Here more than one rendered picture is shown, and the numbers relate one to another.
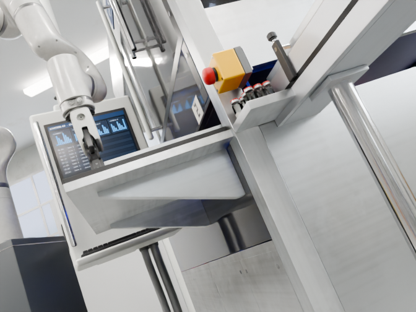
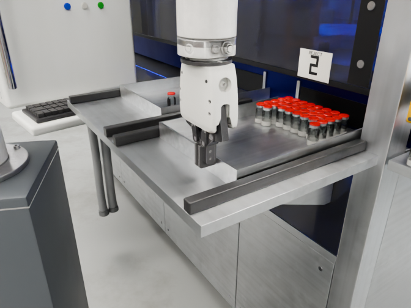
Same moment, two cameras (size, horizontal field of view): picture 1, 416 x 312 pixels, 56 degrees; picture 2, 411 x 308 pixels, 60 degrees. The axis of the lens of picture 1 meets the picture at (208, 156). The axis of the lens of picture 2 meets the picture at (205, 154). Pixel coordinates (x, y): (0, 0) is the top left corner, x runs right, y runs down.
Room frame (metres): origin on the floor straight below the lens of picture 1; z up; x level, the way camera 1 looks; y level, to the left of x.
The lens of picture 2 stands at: (0.42, 0.42, 1.17)
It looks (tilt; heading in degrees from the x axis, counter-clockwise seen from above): 25 degrees down; 343
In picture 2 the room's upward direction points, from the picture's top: straight up
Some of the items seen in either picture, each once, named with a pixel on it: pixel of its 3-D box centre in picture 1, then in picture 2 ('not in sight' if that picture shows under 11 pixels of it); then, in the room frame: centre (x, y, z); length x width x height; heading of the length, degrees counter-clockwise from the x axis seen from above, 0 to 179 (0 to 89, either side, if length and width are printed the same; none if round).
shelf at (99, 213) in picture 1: (160, 189); (206, 123); (1.20, 0.18, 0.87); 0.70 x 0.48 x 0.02; 16
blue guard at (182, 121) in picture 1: (168, 169); (145, 10); (1.89, 0.21, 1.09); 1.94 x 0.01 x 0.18; 16
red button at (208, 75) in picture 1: (210, 75); not in sight; (0.84, -0.08, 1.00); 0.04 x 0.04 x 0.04; 16
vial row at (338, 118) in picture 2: not in sight; (306, 117); (1.09, -0.02, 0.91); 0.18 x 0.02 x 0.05; 17
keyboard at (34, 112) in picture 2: (128, 239); (90, 101); (1.66, 0.45, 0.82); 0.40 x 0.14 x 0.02; 114
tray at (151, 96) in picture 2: not in sight; (194, 91); (1.39, 0.16, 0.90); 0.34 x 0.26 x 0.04; 106
